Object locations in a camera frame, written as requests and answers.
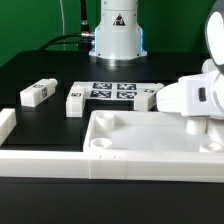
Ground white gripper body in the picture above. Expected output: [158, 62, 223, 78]
[156, 71, 224, 118]

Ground white desk top tray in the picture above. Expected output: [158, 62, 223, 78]
[83, 110, 224, 153]

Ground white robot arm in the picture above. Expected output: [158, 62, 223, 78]
[89, 0, 224, 119]

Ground tag marker base plate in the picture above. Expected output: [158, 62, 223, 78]
[69, 81, 163, 101]

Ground black cables at base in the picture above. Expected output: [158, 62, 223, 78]
[39, 0, 96, 52]

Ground white U-shaped fence frame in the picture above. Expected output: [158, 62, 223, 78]
[0, 108, 224, 184]

